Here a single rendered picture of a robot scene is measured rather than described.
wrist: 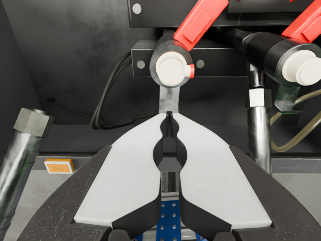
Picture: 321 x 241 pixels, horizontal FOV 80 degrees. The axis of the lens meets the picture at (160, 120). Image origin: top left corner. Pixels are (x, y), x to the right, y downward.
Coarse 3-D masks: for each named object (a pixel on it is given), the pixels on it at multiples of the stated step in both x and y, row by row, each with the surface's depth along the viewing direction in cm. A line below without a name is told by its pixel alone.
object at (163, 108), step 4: (160, 104) 14; (164, 104) 14; (168, 104) 14; (172, 104) 14; (160, 108) 13; (164, 108) 13; (168, 108) 13; (172, 108) 13; (176, 108) 13; (160, 112) 13; (164, 112) 13; (168, 112) 13; (172, 112) 13; (176, 112) 13
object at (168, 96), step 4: (160, 88) 13; (164, 88) 13; (168, 88) 13; (172, 88) 13; (176, 88) 13; (160, 92) 14; (164, 92) 14; (168, 92) 14; (172, 92) 14; (176, 92) 14; (160, 96) 14; (164, 96) 14; (168, 96) 14; (172, 96) 14; (176, 96) 14; (160, 100) 14; (164, 100) 14; (168, 100) 14; (172, 100) 14; (176, 100) 14; (176, 104) 14
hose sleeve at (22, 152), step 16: (16, 144) 13; (32, 144) 13; (16, 160) 13; (32, 160) 14; (0, 176) 13; (16, 176) 13; (0, 192) 13; (16, 192) 13; (0, 208) 13; (0, 224) 13; (0, 240) 13
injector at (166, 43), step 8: (168, 32) 22; (160, 40) 15; (168, 40) 13; (176, 40) 14; (160, 48) 12; (168, 48) 12; (176, 48) 12; (184, 48) 12; (152, 56) 12; (184, 56) 12; (152, 64) 12; (152, 72) 13; (184, 80) 13
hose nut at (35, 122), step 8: (24, 112) 13; (32, 112) 13; (40, 112) 14; (16, 120) 13; (24, 120) 13; (32, 120) 13; (40, 120) 13; (48, 120) 14; (16, 128) 13; (24, 128) 13; (32, 128) 13; (40, 128) 13; (48, 128) 14; (40, 136) 14
